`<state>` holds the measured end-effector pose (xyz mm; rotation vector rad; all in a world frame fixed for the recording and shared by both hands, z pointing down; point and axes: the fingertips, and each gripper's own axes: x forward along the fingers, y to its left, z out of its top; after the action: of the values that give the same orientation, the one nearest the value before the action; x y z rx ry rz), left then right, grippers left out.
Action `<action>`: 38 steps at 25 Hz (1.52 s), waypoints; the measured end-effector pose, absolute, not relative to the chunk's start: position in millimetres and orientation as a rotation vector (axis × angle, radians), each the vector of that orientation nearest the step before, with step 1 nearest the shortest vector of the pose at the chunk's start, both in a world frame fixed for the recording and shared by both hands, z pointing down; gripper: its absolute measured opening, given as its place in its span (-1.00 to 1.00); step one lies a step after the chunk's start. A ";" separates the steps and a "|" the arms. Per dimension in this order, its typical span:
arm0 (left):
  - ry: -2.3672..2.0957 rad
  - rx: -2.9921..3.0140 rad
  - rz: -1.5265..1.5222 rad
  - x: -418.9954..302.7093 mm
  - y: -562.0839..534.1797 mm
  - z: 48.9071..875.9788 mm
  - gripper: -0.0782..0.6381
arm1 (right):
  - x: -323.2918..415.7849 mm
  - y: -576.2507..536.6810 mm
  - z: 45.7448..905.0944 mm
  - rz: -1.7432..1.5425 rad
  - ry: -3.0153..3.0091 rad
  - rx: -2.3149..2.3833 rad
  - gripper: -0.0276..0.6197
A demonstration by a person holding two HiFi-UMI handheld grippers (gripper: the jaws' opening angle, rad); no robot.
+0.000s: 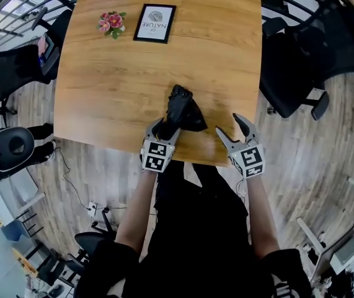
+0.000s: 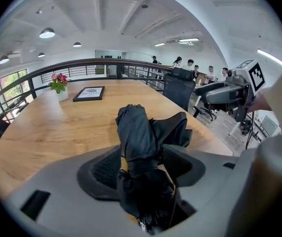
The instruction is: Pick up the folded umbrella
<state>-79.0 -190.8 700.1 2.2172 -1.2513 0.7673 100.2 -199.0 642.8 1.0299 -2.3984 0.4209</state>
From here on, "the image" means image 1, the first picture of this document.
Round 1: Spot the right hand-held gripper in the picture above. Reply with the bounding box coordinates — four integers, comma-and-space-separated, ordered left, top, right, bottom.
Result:
215, 112, 267, 178

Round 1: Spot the black framed picture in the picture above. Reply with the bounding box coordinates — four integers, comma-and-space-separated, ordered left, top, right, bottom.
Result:
133, 3, 177, 45

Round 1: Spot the black office chair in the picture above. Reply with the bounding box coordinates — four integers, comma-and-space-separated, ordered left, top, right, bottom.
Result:
0, 7, 72, 133
37, 208, 118, 288
259, 0, 354, 121

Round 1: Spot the person's left forearm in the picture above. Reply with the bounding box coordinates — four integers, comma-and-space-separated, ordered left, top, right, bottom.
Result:
114, 169, 159, 255

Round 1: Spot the white desk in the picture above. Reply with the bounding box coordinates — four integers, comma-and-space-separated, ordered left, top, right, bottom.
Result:
296, 177, 354, 288

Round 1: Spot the black umbrella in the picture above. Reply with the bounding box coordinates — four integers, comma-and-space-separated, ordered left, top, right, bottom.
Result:
157, 84, 208, 139

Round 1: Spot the person's right forearm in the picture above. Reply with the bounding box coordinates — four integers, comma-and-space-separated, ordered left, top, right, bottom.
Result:
245, 174, 281, 260

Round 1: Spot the pink flower decoration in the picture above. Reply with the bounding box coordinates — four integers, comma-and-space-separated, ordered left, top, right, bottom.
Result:
95, 10, 127, 40

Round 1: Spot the black cable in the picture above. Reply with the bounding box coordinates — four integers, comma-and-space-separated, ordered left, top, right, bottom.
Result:
53, 147, 91, 210

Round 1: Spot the person's black clothing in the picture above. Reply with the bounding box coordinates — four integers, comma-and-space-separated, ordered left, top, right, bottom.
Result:
74, 160, 313, 298

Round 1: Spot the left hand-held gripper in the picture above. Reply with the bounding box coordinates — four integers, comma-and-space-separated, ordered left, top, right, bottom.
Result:
140, 117, 182, 174

